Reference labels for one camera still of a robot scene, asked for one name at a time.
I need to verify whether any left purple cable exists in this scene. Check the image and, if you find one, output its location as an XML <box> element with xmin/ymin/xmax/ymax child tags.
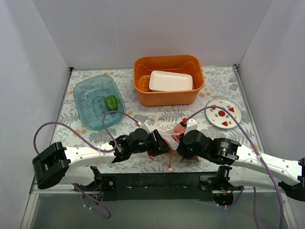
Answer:
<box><xmin>33</xmin><ymin>112</ymin><xmax>141</xmax><ymax>156</ymax></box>

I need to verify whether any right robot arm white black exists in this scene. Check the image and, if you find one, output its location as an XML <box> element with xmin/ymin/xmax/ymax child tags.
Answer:
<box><xmin>177</xmin><ymin>130</ymin><xmax>305</xmax><ymax>201</ymax></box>

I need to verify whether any watermelon pattern round plate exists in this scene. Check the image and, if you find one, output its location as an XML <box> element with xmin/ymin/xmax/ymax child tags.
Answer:
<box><xmin>205</xmin><ymin>98</ymin><xmax>242</xmax><ymax>129</ymax></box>

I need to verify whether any white rectangular tray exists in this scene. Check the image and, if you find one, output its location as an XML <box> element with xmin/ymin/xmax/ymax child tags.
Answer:
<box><xmin>149</xmin><ymin>71</ymin><xmax>193</xmax><ymax>92</ymax></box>

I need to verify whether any pink fake peach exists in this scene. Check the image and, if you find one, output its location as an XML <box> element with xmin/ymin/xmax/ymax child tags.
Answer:
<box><xmin>173</xmin><ymin>124</ymin><xmax>185</xmax><ymax>134</ymax></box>

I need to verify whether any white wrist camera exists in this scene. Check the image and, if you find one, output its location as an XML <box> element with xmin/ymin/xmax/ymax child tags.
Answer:
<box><xmin>137</xmin><ymin>119</ymin><xmax>152</xmax><ymax>134</ymax></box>
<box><xmin>181</xmin><ymin>118</ymin><xmax>198</xmax><ymax>134</ymax></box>

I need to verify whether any orange plastic bin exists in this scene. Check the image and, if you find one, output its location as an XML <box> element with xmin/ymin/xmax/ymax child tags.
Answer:
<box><xmin>133</xmin><ymin>54</ymin><xmax>204</xmax><ymax>106</ymax></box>

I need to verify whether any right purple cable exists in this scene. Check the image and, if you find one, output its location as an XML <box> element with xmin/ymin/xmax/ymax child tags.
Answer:
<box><xmin>187</xmin><ymin>105</ymin><xmax>285</xmax><ymax>229</ymax></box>

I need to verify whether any purple cable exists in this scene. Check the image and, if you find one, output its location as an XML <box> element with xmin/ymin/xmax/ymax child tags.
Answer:
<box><xmin>33</xmin><ymin>112</ymin><xmax>141</xmax><ymax>156</ymax></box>
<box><xmin>187</xmin><ymin>105</ymin><xmax>285</xmax><ymax>229</ymax></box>

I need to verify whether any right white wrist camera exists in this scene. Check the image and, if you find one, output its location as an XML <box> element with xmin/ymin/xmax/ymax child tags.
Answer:
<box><xmin>181</xmin><ymin>118</ymin><xmax>198</xmax><ymax>134</ymax></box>

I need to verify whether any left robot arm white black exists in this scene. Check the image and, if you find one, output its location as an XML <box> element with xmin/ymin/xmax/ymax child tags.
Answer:
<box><xmin>32</xmin><ymin>128</ymin><xmax>170</xmax><ymax>191</ymax></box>

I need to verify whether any green fake bell pepper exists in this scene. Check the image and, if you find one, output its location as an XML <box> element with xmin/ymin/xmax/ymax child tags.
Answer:
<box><xmin>104</xmin><ymin>95</ymin><xmax>118</xmax><ymax>111</ymax></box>

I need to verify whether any clear zip top bag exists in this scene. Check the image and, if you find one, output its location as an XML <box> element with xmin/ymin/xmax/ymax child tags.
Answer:
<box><xmin>146</xmin><ymin>123</ymin><xmax>203</xmax><ymax>174</ymax></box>

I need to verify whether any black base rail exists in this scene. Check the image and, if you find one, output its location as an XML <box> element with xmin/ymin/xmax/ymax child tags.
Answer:
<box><xmin>77</xmin><ymin>172</ymin><xmax>241</xmax><ymax>206</ymax></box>

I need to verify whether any floral table mat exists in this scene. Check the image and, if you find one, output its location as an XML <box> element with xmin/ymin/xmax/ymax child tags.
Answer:
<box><xmin>49</xmin><ymin>66</ymin><xmax>265</xmax><ymax>174</ymax></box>

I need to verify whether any teal transparent plastic tray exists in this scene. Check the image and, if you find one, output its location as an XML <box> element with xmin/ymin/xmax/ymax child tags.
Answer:
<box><xmin>73</xmin><ymin>75</ymin><xmax>126</xmax><ymax>131</ymax></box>

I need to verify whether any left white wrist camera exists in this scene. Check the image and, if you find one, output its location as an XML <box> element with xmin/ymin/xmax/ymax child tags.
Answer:
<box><xmin>137</xmin><ymin>119</ymin><xmax>152</xmax><ymax>134</ymax></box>

